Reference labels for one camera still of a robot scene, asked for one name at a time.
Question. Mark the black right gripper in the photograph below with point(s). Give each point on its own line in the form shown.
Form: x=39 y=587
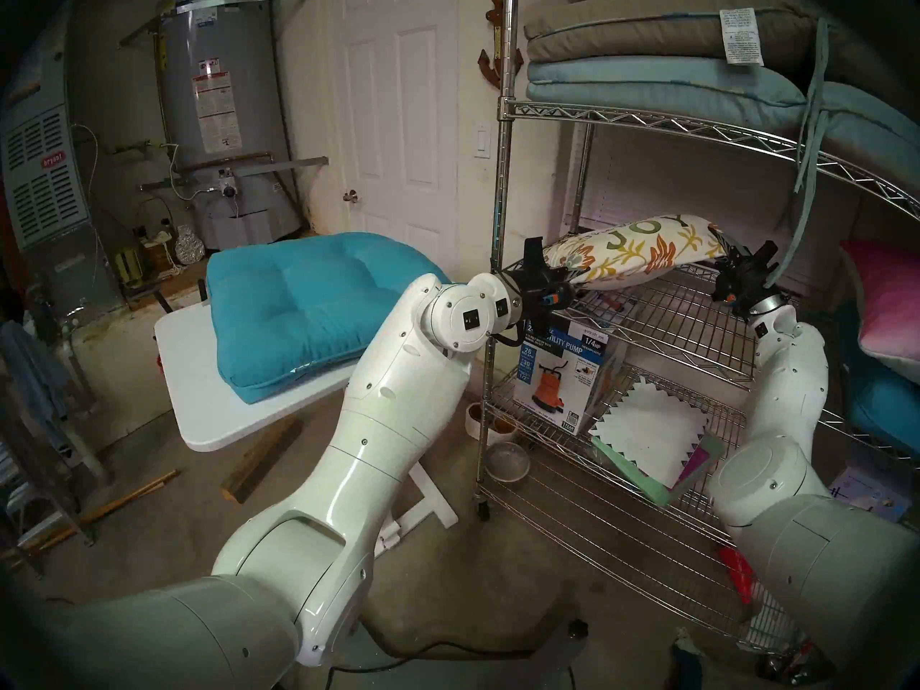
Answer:
x=751 y=286

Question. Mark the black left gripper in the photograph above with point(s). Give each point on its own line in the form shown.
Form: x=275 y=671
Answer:
x=535 y=297

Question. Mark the floral JOY print pillow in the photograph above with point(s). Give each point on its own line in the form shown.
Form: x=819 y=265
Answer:
x=640 y=254

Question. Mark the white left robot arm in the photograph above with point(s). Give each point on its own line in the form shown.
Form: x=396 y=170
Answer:
x=374 y=422

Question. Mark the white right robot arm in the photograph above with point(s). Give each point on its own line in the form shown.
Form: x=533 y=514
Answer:
x=790 y=379

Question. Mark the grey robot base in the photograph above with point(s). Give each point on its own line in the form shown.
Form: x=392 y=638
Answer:
x=503 y=670

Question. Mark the light blue bench cushion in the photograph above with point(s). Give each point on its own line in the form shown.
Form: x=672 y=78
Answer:
x=647 y=81

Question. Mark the teal seat cushion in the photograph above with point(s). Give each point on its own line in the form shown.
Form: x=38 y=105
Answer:
x=302 y=307
x=884 y=408

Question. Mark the taupe bench cushion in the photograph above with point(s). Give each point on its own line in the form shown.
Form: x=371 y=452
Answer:
x=632 y=24

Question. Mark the white window blind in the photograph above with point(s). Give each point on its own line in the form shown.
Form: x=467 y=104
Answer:
x=683 y=185

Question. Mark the utility pump box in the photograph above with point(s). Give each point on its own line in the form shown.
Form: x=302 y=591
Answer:
x=553 y=387

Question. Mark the small white pot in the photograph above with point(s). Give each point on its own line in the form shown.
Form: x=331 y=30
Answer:
x=474 y=422

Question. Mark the pink throw pillow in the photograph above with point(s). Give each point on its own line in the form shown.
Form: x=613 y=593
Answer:
x=891 y=300

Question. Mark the white zigzag edged sheet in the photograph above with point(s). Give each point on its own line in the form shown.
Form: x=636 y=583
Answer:
x=647 y=430

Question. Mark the metal pet bowl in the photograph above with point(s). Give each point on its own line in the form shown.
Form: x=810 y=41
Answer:
x=507 y=463

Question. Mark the green foam sheet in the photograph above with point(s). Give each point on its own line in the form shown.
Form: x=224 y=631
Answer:
x=632 y=476

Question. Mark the white care label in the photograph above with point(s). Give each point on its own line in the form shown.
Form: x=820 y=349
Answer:
x=740 y=38

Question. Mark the magenta sheet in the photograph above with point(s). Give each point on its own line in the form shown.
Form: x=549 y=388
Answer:
x=693 y=466

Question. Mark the white panel door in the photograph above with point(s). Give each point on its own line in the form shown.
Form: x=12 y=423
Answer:
x=402 y=121

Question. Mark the LED lamp box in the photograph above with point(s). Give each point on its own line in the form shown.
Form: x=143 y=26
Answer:
x=870 y=491

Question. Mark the red plastic item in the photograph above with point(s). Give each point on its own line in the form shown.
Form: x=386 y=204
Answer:
x=737 y=573

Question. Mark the black base knob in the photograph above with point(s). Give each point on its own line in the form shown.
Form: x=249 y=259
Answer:
x=577 y=627

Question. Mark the wooden block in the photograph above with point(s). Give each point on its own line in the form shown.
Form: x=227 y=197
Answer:
x=259 y=462

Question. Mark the white overbed table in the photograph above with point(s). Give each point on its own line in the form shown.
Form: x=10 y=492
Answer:
x=194 y=379

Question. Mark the grey water heater tank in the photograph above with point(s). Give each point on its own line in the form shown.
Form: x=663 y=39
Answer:
x=215 y=49

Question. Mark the wooden stick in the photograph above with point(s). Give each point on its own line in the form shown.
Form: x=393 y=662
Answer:
x=115 y=507

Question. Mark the grey furnace cabinet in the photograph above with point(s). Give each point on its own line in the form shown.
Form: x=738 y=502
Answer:
x=43 y=192

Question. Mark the blue grey cloth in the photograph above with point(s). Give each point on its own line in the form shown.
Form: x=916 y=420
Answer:
x=29 y=372

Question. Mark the white light switch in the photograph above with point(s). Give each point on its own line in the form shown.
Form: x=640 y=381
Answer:
x=481 y=139

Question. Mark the brown anchor wall decoration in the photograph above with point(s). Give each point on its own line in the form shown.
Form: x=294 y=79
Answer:
x=492 y=70

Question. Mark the silver foil duct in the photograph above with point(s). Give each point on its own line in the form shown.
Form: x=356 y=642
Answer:
x=190 y=246

